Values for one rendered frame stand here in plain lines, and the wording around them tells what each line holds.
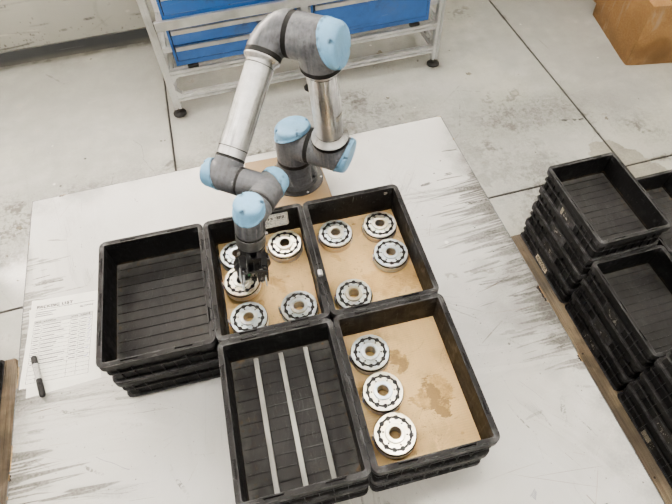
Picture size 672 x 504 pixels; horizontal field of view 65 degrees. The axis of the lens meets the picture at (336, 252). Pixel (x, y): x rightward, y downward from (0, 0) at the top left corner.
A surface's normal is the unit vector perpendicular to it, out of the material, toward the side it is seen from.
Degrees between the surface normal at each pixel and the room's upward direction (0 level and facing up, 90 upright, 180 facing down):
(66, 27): 90
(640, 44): 90
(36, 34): 90
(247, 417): 0
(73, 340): 0
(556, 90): 0
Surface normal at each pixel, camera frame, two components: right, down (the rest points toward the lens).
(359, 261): -0.03, -0.57
